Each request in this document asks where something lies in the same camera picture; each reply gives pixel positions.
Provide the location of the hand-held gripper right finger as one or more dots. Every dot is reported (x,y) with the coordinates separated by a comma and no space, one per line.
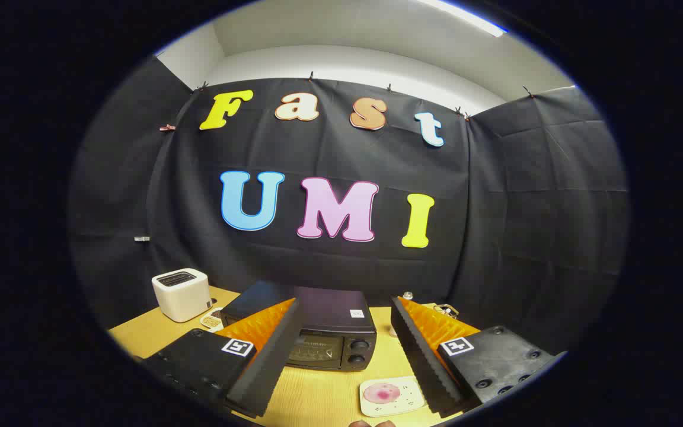
(421,356)

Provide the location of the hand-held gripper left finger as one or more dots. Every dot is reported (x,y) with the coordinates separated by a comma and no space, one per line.
(270,356)

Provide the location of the cream square plate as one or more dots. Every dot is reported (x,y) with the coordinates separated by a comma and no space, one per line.
(409,394)

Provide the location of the glass toaster oven door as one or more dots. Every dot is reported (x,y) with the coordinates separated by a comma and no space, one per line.
(318,350)

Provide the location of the round pink food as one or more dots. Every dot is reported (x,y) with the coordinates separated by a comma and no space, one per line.
(382,392)

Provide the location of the black toaster oven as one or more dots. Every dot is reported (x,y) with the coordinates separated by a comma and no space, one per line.
(329,308)

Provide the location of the white toaster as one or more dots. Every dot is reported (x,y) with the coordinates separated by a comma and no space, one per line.
(181,296)

